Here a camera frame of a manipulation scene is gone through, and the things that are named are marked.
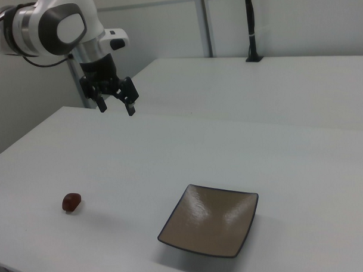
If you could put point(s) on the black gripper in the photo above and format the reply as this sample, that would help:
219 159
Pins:
98 70

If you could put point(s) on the small round brown food item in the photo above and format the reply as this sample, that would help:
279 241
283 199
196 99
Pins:
71 201

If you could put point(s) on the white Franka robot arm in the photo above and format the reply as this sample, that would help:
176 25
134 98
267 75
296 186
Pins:
31 25

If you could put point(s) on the square brown ceramic plate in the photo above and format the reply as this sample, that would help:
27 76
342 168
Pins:
211 220

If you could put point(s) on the black stand with white band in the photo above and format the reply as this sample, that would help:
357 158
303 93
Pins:
251 26

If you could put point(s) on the silver metal partition post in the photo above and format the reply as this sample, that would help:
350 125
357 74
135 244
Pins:
206 24

